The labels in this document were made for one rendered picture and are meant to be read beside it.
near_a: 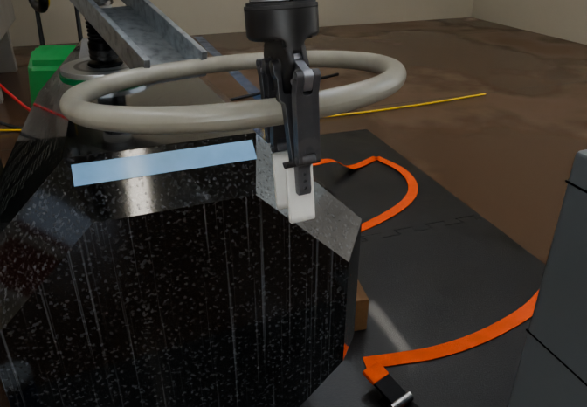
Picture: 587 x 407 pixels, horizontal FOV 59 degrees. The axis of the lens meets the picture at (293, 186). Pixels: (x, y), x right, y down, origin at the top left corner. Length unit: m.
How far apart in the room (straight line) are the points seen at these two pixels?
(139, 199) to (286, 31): 0.46
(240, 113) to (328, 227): 0.52
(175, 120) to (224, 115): 0.05
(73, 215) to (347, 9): 6.18
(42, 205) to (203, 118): 0.44
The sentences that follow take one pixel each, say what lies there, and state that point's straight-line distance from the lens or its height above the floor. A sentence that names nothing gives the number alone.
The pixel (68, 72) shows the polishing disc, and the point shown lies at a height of 0.83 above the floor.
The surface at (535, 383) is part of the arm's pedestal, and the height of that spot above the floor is 0.30.
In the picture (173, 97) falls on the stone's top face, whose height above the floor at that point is 0.80.
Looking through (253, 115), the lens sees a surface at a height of 0.96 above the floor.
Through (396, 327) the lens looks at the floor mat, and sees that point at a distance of 1.71.
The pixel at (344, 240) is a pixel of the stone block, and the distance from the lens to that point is 1.06.
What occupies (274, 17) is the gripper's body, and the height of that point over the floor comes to 1.06.
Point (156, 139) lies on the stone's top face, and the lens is 0.94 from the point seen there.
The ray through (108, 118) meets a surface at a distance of 0.61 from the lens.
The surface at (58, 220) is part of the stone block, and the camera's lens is 0.91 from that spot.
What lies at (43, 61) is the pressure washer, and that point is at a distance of 2.94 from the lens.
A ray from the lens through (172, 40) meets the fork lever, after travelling 1.10.
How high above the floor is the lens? 1.14
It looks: 27 degrees down
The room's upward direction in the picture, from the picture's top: straight up
